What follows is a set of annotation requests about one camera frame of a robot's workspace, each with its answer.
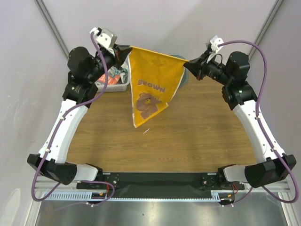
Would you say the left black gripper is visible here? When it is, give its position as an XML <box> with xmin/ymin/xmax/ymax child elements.
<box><xmin>86</xmin><ymin>43</ymin><xmax>131</xmax><ymax>82</ymax></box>

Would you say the yellow brown bear towel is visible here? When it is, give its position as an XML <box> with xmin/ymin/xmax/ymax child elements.
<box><xmin>129</xmin><ymin>47</ymin><xmax>188</xmax><ymax>128</ymax></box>

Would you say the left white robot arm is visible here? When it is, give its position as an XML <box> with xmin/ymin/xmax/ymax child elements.
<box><xmin>27</xmin><ymin>44</ymin><xmax>132</xmax><ymax>188</ymax></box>

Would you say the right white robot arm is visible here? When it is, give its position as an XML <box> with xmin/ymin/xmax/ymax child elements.
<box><xmin>184</xmin><ymin>51</ymin><xmax>296</xmax><ymax>189</ymax></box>

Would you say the teal plastic tub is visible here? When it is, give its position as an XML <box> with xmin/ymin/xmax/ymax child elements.
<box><xmin>172</xmin><ymin>55</ymin><xmax>189</xmax><ymax>88</ymax></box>

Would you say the teal patterned towel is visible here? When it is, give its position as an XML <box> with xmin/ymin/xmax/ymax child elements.
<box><xmin>108</xmin><ymin>62</ymin><xmax>129</xmax><ymax>84</ymax></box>

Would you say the orange white lettered towel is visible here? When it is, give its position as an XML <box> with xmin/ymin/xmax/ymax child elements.
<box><xmin>95</xmin><ymin>74</ymin><xmax>120</xmax><ymax>86</ymax></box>

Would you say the white plastic basket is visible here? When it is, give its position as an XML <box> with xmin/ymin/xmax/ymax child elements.
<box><xmin>105</xmin><ymin>58</ymin><xmax>131</xmax><ymax>92</ymax></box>

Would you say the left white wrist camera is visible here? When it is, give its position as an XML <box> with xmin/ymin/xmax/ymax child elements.
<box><xmin>90</xmin><ymin>27</ymin><xmax>117</xmax><ymax>52</ymax></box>

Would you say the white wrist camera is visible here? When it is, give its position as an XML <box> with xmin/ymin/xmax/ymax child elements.
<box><xmin>90</xmin><ymin>27</ymin><xmax>117</xmax><ymax>52</ymax></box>
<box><xmin>206</xmin><ymin>35</ymin><xmax>224</xmax><ymax>63</ymax></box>

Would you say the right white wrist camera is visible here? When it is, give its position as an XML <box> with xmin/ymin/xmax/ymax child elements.
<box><xmin>206</xmin><ymin>35</ymin><xmax>224</xmax><ymax>63</ymax></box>

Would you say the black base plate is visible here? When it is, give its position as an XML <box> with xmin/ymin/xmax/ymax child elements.
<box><xmin>76</xmin><ymin>171</ymin><xmax>245</xmax><ymax>200</ymax></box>

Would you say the aluminium frame rail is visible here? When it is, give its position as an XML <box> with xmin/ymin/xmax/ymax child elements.
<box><xmin>32</xmin><ymin>176</ymin><xmax>292</xmax><ymax>203</ymax></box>

